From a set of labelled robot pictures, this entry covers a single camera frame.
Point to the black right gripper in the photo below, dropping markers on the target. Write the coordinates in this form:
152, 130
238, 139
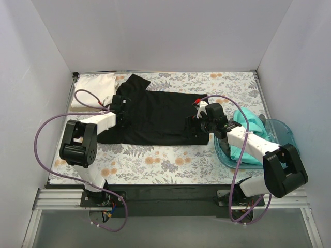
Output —
193, 124

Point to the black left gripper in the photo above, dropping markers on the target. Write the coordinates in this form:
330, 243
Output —
123, 109

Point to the black t-shirt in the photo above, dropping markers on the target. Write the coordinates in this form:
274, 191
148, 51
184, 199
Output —
153, 117

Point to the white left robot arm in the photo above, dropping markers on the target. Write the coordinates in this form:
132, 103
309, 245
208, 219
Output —
79, 149

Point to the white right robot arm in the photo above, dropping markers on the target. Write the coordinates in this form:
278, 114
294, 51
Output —
244, 141

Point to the folded white t-shirt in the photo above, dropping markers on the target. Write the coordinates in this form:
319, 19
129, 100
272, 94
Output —
101, 85

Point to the brown cardboard board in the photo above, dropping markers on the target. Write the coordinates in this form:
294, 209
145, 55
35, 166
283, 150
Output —
85, 109

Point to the teal plastic basket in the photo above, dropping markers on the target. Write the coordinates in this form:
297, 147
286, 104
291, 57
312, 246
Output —
276, 132

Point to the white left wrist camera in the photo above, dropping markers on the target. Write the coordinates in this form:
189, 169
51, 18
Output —
107, 101

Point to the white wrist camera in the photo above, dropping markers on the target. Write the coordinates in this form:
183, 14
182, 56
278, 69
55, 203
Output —
200, 106
107, 101

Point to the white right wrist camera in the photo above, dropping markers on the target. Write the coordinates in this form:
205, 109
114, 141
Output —
200, 106

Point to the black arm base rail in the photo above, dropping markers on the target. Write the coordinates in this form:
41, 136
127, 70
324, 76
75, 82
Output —
154, 200

